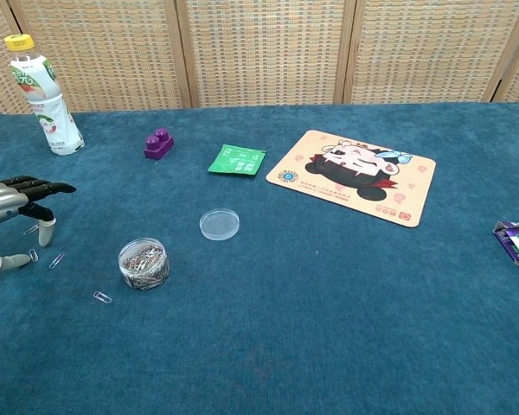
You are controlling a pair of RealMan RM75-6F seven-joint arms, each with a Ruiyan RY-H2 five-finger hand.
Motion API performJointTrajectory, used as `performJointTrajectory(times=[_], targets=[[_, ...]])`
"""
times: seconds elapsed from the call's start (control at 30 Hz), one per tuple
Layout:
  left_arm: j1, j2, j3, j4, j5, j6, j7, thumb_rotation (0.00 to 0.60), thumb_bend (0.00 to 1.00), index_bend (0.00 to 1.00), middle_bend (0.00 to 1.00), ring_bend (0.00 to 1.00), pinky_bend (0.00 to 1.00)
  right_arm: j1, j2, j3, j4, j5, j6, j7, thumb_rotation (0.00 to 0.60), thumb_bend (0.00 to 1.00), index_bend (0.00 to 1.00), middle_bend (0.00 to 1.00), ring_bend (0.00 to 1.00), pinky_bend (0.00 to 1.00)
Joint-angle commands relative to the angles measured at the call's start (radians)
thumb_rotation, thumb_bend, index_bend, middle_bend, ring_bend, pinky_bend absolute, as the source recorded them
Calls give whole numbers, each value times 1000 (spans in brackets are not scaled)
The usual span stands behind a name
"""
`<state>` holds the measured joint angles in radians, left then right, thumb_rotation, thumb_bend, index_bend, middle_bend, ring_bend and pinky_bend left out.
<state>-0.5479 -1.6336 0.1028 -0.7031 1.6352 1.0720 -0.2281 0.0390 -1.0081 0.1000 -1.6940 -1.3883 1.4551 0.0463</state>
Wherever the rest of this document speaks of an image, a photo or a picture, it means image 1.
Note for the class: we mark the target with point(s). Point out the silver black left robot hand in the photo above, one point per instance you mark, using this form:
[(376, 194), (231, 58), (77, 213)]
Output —
[(2, 201)]

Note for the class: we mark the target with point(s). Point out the silver paperclip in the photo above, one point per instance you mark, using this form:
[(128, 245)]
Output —
[(102, 297), (30, 230), (33, 255), (56, 260)]

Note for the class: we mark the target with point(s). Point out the clear jar of paperclips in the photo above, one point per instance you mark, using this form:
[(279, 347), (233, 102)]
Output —
[(143, 266)]

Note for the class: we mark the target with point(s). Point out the clear round plastic lid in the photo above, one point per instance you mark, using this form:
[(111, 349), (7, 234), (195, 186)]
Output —
[(219, 224)]

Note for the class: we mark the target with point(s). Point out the plastic bottle with yellow cap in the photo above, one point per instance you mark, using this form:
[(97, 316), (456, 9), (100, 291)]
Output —
[(47, 112)]

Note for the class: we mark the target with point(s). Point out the purple toy building block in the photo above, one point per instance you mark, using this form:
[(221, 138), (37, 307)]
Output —
[(158, 147)]

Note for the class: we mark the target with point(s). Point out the green foil sachet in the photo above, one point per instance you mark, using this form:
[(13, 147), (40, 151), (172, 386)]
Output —
[(238, 162)]

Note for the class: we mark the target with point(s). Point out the woven wooden folding screen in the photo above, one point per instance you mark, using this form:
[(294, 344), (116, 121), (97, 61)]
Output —
[(264, 52)]

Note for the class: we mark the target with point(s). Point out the cartoon character mouse pad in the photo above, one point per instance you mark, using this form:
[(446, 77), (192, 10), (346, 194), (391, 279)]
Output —
[(354, 177)]

